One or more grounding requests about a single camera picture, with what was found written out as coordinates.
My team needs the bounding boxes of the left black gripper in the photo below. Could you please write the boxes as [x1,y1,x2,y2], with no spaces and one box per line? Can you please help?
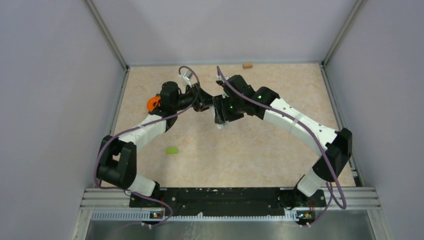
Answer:
[173,82,214,112]

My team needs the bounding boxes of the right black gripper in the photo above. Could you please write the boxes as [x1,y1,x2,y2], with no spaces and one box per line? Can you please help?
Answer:
[212,94,245,125]

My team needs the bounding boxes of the white remote control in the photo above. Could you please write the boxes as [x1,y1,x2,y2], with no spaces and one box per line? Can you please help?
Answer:
[214,110,229,129]

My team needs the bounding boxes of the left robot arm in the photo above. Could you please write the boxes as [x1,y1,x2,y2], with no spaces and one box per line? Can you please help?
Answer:
[93,81,213,207]

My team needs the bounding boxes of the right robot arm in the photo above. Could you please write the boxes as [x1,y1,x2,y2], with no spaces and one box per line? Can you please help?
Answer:
[212,74,353,206]

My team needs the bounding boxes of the orange tape roll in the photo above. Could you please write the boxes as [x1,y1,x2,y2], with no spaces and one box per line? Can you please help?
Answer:
[146,95,161,112]

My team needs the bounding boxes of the tan wooden block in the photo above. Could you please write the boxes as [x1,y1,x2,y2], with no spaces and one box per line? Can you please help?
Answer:
[242,62,253,70]

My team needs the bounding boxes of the green block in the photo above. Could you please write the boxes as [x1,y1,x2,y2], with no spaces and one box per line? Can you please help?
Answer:
[165,147,179,155]

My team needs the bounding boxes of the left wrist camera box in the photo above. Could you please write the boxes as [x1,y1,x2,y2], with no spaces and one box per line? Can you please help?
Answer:
[180,70,193,86]

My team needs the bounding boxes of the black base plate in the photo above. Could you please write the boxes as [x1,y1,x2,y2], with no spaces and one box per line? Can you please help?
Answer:
[129,187,327,217]

